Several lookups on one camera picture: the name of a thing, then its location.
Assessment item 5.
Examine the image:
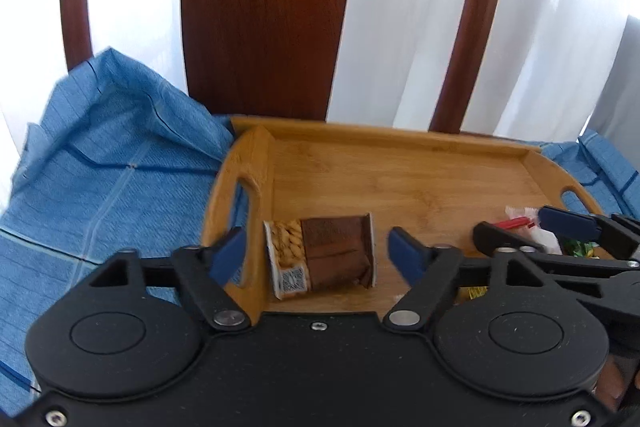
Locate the blue checked tablecloth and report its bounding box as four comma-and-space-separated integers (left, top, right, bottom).
0, 47, 640, 400

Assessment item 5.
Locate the yellow snack packet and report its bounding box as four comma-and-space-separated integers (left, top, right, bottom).
457, 238, 601, 303

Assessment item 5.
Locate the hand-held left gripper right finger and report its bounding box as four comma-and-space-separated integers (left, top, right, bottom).
382, 227, 551, 333

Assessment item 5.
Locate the person's right leg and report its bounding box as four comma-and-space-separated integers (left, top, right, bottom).
595, 349, 640, 413

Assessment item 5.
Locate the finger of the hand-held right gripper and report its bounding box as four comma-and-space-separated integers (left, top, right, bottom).
540, 205, 640, 258
472, 221, 640, 303

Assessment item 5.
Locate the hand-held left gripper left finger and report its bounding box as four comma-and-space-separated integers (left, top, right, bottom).
82, 227, 253, 333

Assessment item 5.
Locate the grey cloth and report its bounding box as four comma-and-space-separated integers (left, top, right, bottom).
590, 14, 640, 142

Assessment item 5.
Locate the white sheer curtain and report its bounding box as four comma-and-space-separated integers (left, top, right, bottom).
0, 0, 640, 212

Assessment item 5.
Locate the wooden serving tray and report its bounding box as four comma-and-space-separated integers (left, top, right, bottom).
200, 116, 608, 325

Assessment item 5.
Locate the white rice cracker packet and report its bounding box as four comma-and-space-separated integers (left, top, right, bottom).
502, 204, 563, 254

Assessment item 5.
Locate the brown peanut snack packet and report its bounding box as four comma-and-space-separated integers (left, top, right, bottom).
263, 213, 377, 300

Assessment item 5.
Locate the wooden chair back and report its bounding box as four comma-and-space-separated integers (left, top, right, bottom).
59, 0, 512, 132

